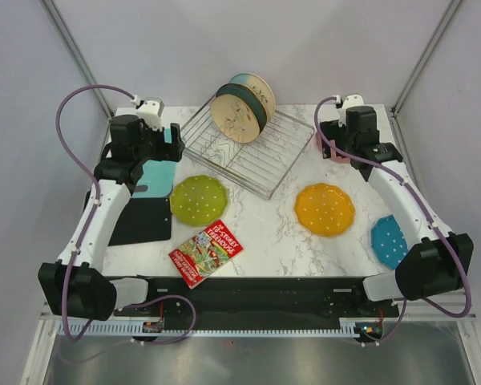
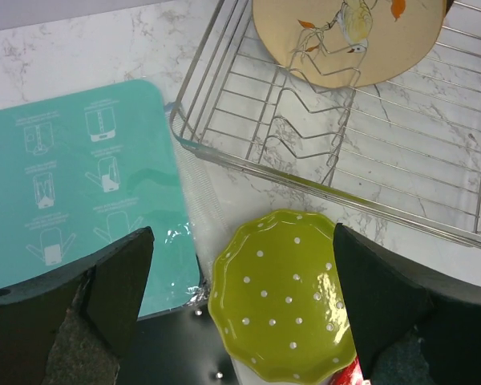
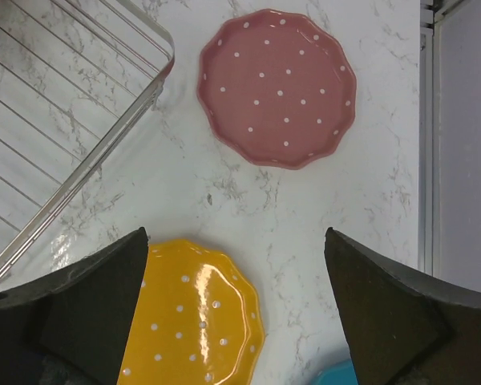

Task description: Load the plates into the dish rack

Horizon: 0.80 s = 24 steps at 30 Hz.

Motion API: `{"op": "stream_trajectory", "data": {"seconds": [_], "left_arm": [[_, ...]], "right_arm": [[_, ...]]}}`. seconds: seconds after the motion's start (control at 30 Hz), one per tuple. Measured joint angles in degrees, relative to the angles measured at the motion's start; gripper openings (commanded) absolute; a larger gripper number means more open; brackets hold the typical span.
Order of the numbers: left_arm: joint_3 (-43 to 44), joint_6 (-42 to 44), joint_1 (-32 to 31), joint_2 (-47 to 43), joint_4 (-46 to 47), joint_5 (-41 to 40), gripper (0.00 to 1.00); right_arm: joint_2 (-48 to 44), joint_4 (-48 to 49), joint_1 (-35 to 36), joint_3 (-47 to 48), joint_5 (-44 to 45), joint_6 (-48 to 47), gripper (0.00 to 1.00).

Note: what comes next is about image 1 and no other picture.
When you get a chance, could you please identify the pink polka dot plate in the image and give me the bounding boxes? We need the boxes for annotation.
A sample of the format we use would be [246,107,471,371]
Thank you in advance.
[315,132,350,164]

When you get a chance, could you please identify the green polka dot plate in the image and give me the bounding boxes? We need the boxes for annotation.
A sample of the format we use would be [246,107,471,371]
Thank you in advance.
[169,175,228,227]

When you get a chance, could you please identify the wire dish rack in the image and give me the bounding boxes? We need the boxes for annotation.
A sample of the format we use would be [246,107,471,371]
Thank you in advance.
[182,100,315,200]

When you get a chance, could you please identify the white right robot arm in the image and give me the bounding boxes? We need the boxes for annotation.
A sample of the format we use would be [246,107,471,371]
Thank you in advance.
[317,95,474,316]

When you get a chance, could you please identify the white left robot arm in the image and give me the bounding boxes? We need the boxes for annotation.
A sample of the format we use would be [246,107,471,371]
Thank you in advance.
[38,115,184,321]

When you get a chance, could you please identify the teal cutting board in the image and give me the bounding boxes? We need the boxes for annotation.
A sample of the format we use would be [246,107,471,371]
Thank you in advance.
[132,128,177,198]

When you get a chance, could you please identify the orange polka dot plate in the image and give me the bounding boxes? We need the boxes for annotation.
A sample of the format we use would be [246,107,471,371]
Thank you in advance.
[293,183,355,237]

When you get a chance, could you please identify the beige illustrated plate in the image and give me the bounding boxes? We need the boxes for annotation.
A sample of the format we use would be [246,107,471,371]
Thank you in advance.
[210,94,261,144]

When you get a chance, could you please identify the black mat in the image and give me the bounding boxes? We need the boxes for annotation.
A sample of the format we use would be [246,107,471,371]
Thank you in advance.
[83,192,174,247]

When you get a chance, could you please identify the dark teal plate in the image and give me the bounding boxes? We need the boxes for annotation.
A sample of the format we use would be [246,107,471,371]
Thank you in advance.
[215,83,268,134]

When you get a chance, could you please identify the cream and blue plate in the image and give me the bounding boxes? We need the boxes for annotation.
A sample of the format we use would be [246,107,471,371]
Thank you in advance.
[229,73,276,122]

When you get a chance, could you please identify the blue polka dot plate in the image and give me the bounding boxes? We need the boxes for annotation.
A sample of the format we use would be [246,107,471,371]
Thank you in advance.
[370,215,408,270]

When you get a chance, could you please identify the red children's book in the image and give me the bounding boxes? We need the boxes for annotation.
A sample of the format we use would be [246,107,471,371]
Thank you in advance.
[169,220,244,289]

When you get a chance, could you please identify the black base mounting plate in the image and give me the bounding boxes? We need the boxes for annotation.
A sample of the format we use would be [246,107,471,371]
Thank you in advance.
[114,277,398,330]

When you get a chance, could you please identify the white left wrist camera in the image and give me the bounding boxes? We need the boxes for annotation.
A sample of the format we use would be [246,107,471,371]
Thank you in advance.
[131,95,164,132]

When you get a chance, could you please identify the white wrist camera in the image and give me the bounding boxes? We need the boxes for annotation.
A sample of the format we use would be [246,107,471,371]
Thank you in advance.
[334,94,365,110]
[131,95,164,132]

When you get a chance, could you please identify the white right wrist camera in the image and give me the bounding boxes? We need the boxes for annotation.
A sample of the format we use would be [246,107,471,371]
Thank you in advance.
[334,94,365,110]

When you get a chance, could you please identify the white slotted cable duct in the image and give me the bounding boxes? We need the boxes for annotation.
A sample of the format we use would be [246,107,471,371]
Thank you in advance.
[58,318,364,337]

